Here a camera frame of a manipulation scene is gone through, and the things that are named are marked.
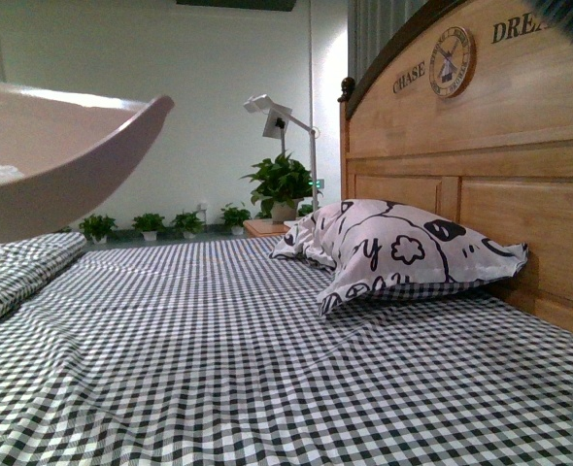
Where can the beige plastic dustpan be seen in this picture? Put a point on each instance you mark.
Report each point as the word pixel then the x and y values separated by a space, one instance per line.
pixel 73 151

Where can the far wooden nightstand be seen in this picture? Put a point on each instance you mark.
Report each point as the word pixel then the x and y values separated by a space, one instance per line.
pixel 263 227

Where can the large potted green plant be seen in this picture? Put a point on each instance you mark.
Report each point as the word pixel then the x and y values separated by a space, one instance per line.
pixel 282 183

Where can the small potted plant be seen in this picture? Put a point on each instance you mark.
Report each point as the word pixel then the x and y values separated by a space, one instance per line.
pixel 149 224
pixel 189 224
pixel 97 227
pixel 234 217

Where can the black white printed pillow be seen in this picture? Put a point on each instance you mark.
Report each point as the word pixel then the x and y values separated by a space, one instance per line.
pixel 378 248

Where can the black white checkered bedsheet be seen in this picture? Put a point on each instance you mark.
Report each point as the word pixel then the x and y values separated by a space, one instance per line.
pixel 214 354

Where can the wooden bed headboard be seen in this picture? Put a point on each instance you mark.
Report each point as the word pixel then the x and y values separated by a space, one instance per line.
pixel 467 112

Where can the folded checkered quilt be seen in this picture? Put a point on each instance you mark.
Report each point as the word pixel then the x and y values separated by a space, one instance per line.
pixel 27 265

